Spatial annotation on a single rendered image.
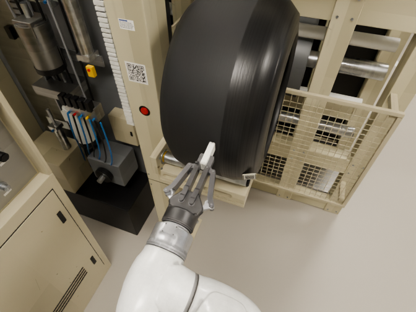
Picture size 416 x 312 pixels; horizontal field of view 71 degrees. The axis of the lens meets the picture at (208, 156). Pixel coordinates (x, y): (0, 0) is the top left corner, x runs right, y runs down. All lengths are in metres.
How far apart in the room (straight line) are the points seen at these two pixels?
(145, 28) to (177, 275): 0.66
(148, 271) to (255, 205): 1.57
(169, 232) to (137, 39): 0.58
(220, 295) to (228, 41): 0.55
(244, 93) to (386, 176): 2.01
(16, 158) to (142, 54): 0.55
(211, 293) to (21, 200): 0.80
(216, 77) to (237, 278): 1.37
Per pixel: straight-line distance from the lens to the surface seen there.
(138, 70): 1.02
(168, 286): 0.60
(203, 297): 0.62
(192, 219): 0.65
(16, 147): 1.16
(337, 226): 2.17
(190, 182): 0.70
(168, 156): 1.13
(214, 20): 0.78
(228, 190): 1.10
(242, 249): 1.94
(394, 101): 1.49
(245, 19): 0.78
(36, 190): 1.22
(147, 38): 0.94
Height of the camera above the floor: 1.76
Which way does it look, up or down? 48 degrees down
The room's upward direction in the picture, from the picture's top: straight up
